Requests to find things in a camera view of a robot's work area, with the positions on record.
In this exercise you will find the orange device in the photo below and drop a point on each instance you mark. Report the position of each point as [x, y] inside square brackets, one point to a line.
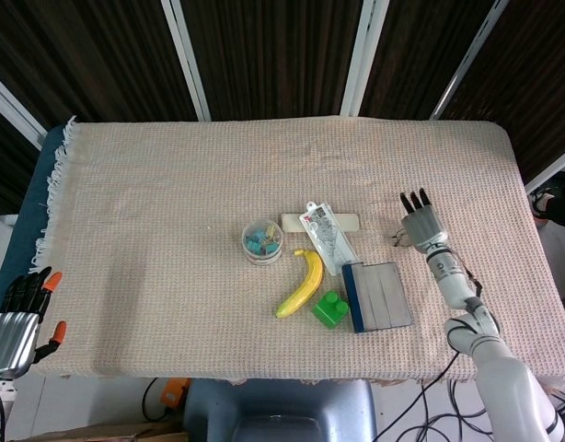
[174, 393]

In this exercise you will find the ruler set in clear pack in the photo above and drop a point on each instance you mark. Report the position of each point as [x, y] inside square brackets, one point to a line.
[328, 239]

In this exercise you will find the white partition post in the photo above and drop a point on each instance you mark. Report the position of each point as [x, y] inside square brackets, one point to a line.
[363, 60]
[15, 110]
[551, 168]
[466, 60]
[188, 60]

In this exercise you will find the dark brown curtain panel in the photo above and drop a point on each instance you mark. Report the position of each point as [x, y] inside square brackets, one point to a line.
[273, 55]
[80, 55]
[6, 161]
[540, 69]
[416, 46]

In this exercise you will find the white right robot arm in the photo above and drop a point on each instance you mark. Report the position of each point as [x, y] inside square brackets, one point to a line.
[503, 368]

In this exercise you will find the white and red sneaker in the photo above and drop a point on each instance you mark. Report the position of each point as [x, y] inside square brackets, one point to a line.
[542, 202]

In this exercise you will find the green toy building block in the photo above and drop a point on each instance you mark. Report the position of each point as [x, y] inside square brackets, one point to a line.
[328, 313]

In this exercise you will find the yellow banana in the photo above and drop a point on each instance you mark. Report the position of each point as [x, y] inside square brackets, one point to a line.
[310, 281]

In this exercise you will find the clear jar of binder clips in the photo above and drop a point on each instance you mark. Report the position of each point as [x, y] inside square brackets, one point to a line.
[261, 241]

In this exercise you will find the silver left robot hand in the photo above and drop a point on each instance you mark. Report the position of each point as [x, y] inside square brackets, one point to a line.
[11, 336]

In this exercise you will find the brown cardboard box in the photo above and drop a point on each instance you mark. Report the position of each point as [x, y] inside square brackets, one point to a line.
[103, 433]

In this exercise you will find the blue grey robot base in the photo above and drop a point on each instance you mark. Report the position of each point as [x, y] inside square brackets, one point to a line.
[273, 410]

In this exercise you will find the beige waffle tablecloth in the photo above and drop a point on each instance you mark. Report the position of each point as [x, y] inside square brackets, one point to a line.
[172, 230]

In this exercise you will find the beige flat stick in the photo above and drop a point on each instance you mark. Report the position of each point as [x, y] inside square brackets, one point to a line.
[291, 223]

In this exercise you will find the eyeglasses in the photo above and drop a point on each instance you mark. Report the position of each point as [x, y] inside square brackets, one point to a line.
[402, 239]

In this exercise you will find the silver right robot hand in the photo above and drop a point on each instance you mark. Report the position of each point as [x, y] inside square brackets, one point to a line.
[425, 228]

